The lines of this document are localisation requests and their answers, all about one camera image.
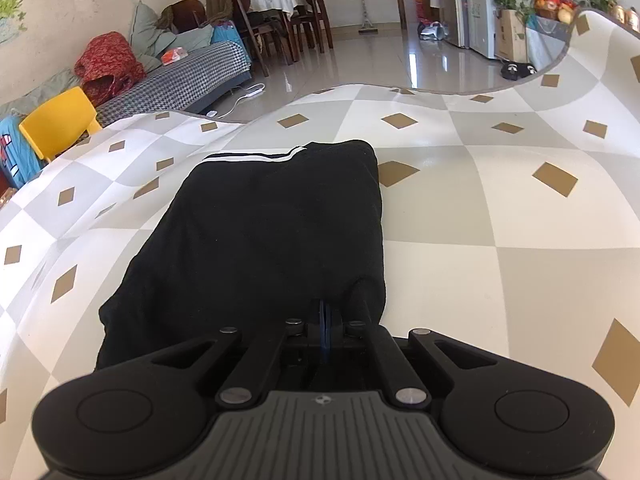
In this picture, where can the checkered tablecloth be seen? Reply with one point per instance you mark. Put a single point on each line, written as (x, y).
(500, 260)

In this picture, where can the fruit bowl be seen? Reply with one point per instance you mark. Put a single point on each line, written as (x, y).
(555, 2)

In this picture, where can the yellow plastic chair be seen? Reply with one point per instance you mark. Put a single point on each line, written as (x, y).
(57, 120)

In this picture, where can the black slipper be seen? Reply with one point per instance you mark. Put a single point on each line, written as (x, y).
(527, 69)
(510, 71)

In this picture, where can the grey-green pillow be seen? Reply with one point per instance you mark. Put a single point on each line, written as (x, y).
(150, 35)

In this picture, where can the dark wooden dining chair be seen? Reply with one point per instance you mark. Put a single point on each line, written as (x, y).
(235, 25)
(312, 15)

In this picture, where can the grey-green blanket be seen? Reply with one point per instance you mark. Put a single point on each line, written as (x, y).
(35, 92)

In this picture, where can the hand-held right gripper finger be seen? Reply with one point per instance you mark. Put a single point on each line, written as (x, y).
(329, 332)
(321, 332)

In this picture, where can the houndstooth sofa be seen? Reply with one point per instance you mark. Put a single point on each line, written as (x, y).
(180, 82)

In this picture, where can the blue printed cloth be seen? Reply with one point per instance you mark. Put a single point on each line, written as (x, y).
(15, 152)

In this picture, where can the cardboard box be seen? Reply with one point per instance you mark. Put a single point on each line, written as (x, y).
(512, 35)

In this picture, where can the row of jars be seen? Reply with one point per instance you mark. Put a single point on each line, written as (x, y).
(626, 17)

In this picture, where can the red patterned cloth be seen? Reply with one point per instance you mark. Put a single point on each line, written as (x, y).
(110, 67)

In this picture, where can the teal cloth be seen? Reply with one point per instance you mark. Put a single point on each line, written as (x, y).
(227, 40)

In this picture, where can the silver refrigerator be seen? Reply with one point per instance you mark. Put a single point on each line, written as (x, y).
(450, 5)

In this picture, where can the broom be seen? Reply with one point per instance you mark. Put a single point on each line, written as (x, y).
(366, 20)

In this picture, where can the black t-shirt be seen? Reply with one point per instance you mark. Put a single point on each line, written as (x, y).
(265, 240)

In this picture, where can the silver bag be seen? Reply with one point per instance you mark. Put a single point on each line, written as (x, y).
(432, 31)

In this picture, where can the orange tissue pack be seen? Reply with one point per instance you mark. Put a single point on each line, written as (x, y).
(174, 55)

